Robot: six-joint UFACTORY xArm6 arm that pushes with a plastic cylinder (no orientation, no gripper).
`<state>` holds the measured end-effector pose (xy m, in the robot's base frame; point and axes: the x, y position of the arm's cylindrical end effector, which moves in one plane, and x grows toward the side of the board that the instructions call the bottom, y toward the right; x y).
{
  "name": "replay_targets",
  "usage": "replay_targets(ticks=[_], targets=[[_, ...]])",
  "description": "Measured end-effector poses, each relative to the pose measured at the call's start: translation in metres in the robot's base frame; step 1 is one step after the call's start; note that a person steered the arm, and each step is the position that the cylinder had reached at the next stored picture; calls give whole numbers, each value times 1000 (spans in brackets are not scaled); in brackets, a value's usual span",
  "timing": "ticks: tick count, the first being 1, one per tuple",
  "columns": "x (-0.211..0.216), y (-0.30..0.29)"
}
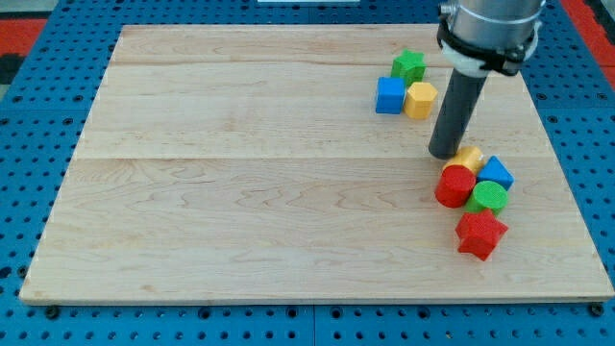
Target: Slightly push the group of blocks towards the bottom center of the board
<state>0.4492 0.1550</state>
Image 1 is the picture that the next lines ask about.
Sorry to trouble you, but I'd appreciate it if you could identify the yellow cylinder block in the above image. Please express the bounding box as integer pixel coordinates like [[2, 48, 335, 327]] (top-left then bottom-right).
[[443, 146, 485, 175]]

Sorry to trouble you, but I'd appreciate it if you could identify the green star block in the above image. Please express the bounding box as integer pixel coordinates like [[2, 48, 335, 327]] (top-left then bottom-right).
[[390, 49, 427, 87]]

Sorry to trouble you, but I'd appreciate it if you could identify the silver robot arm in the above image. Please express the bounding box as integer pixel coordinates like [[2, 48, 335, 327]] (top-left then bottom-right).
[[428, 0, 546, 160]]

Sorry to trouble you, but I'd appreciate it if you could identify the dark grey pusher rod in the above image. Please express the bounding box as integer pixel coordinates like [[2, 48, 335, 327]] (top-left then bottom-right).
[[428, 69, 486, 160]]

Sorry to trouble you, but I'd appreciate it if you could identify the yellow hexagon block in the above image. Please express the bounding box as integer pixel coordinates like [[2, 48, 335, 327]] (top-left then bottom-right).
[[403, 82, 438, 120]]

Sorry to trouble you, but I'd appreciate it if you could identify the wooden board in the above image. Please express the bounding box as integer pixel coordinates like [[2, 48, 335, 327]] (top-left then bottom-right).
[[19, 25, 614, 306]]

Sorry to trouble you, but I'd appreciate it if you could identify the red star block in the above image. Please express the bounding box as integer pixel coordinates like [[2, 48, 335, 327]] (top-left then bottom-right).
[[455, 209, 508, 261]]

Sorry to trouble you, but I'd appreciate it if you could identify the blue triangle block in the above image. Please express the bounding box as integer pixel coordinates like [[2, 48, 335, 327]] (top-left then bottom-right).
[[477, 156, 515, 190]]

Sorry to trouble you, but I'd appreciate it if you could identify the blue cube block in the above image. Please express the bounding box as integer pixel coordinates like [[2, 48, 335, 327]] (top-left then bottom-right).
[[375, 77, 406, 114]]

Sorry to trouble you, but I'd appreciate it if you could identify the green cylinder block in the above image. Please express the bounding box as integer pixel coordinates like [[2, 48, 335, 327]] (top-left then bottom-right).
[[465, 181, 508, 215]]

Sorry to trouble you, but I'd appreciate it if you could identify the red cylinder block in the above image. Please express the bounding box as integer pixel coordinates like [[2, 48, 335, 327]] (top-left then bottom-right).
[[434, 165, 477, 209]]

